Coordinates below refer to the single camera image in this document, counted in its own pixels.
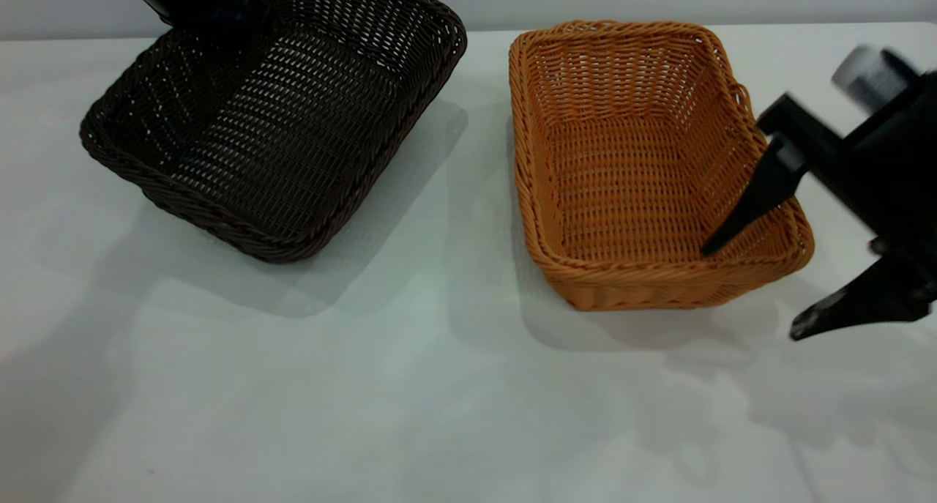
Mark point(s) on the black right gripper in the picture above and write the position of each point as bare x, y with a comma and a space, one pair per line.
889, 166

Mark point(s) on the black wicker basket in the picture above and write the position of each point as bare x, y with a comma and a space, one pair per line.
293, 144

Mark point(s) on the orange wicker basket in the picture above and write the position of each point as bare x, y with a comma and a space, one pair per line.
629, 188

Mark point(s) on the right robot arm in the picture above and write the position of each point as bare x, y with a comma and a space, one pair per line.
871, 75

